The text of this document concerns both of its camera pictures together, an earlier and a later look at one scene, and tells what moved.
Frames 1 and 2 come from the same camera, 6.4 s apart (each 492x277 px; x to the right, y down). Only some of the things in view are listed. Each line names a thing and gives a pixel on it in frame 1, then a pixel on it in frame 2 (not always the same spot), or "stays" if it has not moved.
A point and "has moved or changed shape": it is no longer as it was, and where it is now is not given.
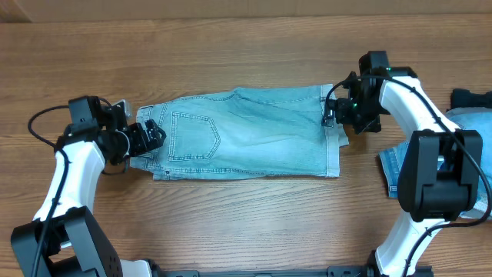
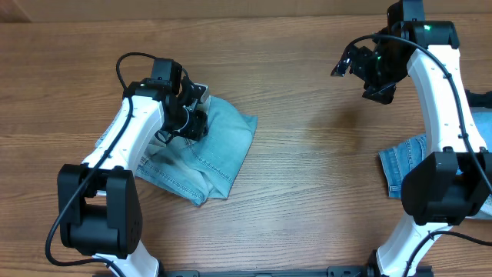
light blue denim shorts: x=261 y=131 has moved or changed shape
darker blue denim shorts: x=470 y=118 stays
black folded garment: x=462 y=98 stays
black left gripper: x=137 y=131 → x=196 y=131
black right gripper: x=334 y=111 → x=361 y=67
